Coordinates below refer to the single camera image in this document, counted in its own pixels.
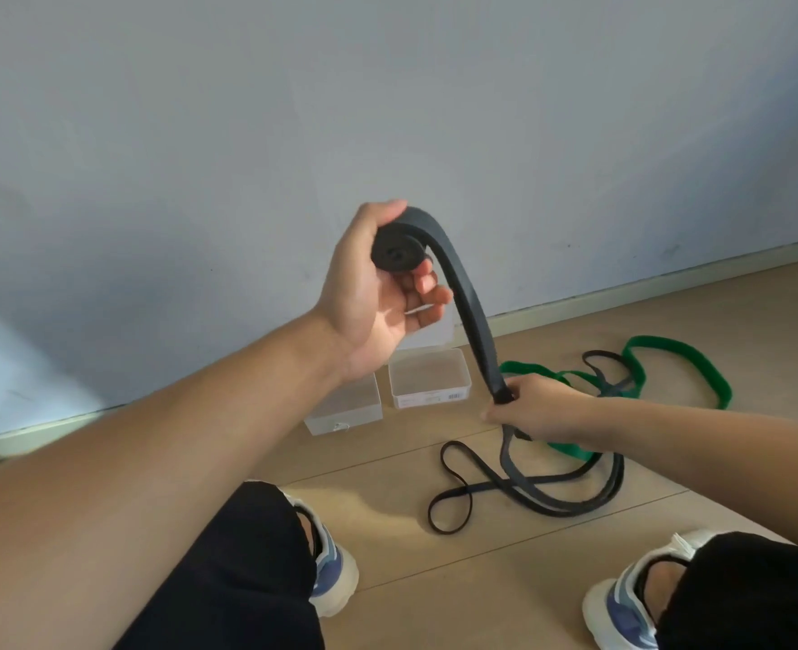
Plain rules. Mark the person's right fingers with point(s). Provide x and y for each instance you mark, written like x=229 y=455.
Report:
x=504 y=414

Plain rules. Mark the person's right hand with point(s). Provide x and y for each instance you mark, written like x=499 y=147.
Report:
x=548 y=409

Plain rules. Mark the person's left thumb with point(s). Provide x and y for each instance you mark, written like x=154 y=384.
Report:
x=380 y=212

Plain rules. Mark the person's white blue shoe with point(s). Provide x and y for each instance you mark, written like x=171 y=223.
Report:
x=619 y=609
x=335 y=575

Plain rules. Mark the clear plastic box with label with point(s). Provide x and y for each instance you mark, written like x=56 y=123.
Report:
x=430 y=377

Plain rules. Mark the green resistance band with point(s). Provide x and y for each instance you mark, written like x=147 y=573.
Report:
x=676 y=345

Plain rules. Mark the person's left leg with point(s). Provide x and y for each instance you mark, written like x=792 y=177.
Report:
x=250 y=575

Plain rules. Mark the person's right white blue shoe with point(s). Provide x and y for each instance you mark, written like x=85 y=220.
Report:
x=619 y=609

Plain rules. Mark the person's left hand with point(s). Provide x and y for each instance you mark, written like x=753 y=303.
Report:
x=358 y=304

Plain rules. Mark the person's right leg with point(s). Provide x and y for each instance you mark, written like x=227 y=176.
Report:
x=751 y=595

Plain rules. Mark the white skirting board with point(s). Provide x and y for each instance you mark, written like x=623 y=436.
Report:
x=643 y=291

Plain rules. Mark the person's left middle finger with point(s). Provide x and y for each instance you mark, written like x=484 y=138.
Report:
x=426 y=282

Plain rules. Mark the person's right forearm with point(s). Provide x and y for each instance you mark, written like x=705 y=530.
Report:
x=710 y=453

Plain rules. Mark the person's left forearm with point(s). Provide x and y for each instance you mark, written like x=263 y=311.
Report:
x=169 y=453

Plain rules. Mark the person's leg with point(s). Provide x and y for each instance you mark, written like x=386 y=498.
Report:
x=250 y=575
x=751 y=595

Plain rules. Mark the thin black resistance band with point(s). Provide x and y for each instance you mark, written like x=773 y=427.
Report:
x=470 y=489

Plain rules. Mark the wide dark grey resistance band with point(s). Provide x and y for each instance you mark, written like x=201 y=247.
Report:
x=470 y=311

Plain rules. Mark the person's left white blue shoe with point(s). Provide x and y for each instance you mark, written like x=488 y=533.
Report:
x=335 y=575

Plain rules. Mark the person's left little finger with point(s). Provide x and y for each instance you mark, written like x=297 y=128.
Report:
x=426 y=318

